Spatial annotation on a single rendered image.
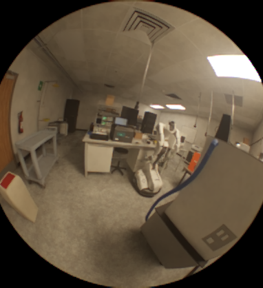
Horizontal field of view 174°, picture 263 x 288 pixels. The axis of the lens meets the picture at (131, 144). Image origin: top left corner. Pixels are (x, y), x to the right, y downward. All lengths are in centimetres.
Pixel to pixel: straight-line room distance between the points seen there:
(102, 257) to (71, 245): 40
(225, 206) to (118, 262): 123
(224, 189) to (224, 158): 17
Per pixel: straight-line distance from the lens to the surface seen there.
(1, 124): 253
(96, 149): 167
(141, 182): 178
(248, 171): 58
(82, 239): 143
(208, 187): 60
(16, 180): 133
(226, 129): 61
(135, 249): 144
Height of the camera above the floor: 139
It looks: 16 degrees down
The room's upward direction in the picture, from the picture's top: 14 degrees clockwise
